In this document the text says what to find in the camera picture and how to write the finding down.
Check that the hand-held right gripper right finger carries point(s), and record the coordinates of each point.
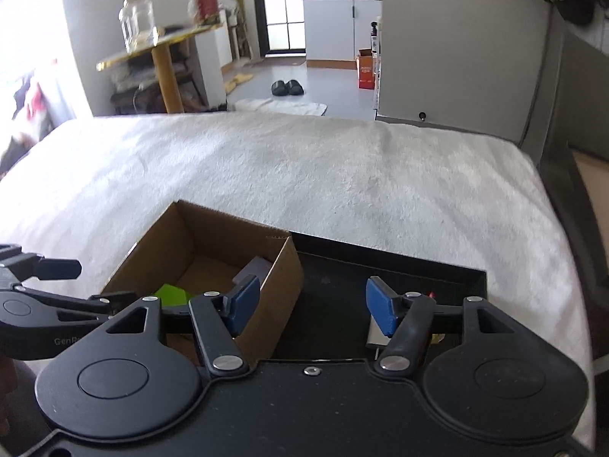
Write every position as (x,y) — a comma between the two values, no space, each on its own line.
(380,307)

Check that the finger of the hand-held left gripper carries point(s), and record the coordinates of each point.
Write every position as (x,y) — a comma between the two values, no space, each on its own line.
(57,269)
(47,303)

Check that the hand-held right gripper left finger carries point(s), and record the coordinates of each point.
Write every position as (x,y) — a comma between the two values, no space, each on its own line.
(245,302)

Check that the white charger cube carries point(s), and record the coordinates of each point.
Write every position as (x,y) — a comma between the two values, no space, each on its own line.
(376,341)

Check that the cardboard box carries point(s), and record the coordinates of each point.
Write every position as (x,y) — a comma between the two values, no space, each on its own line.
(281,304)

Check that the grey block toy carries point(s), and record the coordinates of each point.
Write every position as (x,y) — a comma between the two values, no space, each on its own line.
(260,266)

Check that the black tray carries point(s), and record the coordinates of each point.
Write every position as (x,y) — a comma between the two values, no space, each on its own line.
(333,304)

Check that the green hexagonal block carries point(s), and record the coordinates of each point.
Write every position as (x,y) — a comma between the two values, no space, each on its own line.
(170,294)

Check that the red white hanging clothes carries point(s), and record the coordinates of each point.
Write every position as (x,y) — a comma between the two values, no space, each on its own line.
(33,100)

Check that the white floor mat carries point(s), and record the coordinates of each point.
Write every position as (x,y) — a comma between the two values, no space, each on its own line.
(280,106)

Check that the plastic wrapped bundle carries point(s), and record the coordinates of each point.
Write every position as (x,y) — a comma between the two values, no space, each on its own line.
(138,81)

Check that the black slipper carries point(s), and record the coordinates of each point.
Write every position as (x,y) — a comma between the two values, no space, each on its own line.
(279,88)
(295,87)

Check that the round gold-edged table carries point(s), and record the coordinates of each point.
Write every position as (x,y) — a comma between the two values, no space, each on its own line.
(166,81)

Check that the yellow slipper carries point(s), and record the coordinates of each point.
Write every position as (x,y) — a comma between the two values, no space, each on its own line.
(239,81)

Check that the black framed brown board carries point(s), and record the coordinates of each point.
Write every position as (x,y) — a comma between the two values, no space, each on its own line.
(594,228)

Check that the red carton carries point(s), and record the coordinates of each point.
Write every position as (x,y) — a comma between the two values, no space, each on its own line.
(366,74)

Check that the white low cabinet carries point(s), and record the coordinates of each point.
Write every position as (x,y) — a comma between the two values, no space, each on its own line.
(211,66)

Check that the dark doormat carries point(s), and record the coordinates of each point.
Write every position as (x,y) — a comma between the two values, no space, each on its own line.
(285,62)

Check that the large glass jar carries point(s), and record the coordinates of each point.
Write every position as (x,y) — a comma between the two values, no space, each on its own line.
(138,24)

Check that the dark spray bottle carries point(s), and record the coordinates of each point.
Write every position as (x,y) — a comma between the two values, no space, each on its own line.
(376,38)

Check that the white kitchen cabinet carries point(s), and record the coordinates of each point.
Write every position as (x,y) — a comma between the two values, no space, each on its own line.
(328,28)

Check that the black framed glass door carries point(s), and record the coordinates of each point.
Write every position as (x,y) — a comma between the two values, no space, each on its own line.
(285,9)

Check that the red canister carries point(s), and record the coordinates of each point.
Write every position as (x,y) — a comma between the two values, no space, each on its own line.
(207,7)

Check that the dark leaning board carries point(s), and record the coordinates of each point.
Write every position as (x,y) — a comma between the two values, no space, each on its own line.
(587,90)

